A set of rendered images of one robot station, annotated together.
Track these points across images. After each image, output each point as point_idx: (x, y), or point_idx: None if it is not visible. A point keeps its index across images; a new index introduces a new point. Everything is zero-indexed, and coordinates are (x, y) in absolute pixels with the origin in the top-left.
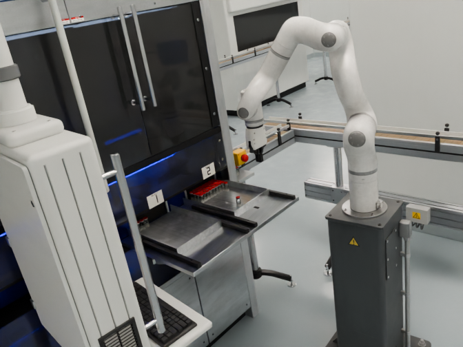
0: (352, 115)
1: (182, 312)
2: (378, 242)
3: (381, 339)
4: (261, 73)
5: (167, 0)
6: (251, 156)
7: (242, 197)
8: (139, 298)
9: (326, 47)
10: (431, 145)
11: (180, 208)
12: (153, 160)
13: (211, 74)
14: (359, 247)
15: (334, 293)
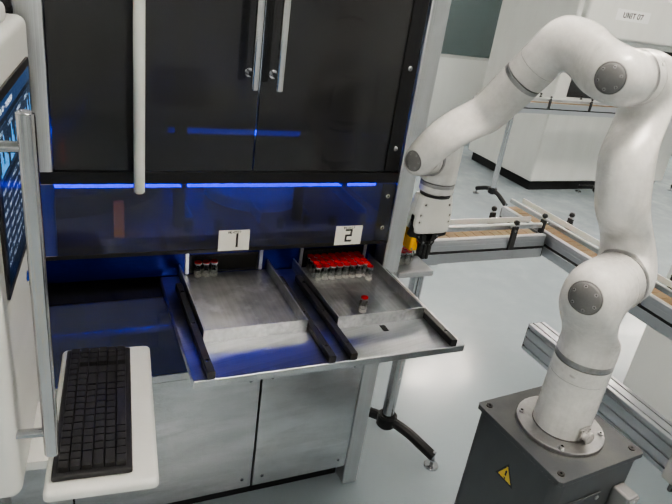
0: (609, 249)
1: (136, 435)
2: (545, 502)
3: None
4: (473, 103)
5: None
6: (447, 245)
7: (380, 301)
8: (102, 377)
9: (599, 91)
10: None
11: (275, 272)
12: (253, 178)
13: (415, 82)
14: (510, 489)
15: None
